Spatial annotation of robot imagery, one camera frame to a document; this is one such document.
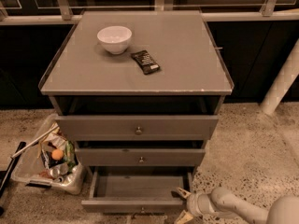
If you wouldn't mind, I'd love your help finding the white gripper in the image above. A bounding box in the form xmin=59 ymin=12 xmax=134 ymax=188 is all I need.
xmin=174 ymin=187 xmax=217 ymax=224

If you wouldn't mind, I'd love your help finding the grey bottom drawer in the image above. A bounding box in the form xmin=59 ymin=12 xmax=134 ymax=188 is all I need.
xmin=81 ymin=166 xmax=192 ymax=214

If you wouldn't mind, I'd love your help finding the grey drawer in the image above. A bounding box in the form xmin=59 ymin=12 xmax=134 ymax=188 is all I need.
xmin=55 ymin=115 xmax=219 ymax=141
xmin=76 ymin=141 xmax=206 ymax=167
xmin=81 ymin=166 xmax=192 ymax=214

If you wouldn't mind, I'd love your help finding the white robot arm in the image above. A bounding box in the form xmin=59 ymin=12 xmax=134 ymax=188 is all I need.
xmin=175 ymin=187 xmax=299 ymax=224

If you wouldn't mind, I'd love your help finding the grey middle drawer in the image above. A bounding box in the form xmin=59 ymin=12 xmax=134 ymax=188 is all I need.
xmin=76 ymin=141 xmax=206 ymax=167

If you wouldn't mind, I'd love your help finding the grey drawer cabinet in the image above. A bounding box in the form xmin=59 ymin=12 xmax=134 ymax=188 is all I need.
xmin=39 ymin=11 xmax=233 ymax=213

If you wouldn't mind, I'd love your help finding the grey top drawer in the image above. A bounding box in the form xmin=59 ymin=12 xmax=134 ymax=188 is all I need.
xmin=55 ymin=115 xmax=219 ymax=141

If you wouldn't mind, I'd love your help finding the green snack packet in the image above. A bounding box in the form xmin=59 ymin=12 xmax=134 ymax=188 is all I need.
xmin=64 ymin=141 xmax=76 ymax=169

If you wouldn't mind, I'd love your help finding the silver can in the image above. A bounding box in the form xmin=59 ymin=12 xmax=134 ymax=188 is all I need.
xmin=49 ymin=163 xmax=68 ymax=178

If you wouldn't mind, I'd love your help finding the orange fruit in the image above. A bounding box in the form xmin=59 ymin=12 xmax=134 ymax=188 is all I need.
xmin=51 ymin=149 xmax=64 ymax=161

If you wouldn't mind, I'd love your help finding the black snack bar wrapper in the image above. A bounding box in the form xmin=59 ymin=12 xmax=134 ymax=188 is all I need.
xmin=131 ymin=50 xmax=160 ymax=75

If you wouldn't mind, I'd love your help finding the clear plastic storage bin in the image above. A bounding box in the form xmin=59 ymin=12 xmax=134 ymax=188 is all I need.
xmin=12 ymin=114 xmax=86 ymax=195

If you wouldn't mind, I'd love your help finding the black snack packet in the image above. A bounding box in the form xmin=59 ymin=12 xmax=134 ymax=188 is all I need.
xmin=41 ymin=149 xmax=62 ymax=169

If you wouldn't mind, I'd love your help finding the white diagonal pole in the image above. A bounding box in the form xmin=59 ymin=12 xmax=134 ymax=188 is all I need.
xmin=260 ymin=39 xmax=299 ymax=115

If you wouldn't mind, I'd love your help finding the white ceramic bowl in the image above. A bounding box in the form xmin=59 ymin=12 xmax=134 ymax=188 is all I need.
xmin=97 ymin=26 xmax=132 ymax=54

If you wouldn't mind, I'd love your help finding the metal railing frame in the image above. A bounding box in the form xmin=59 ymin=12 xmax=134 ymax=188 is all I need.
xmin=0 ymin=0 xmax=299 ymax=25

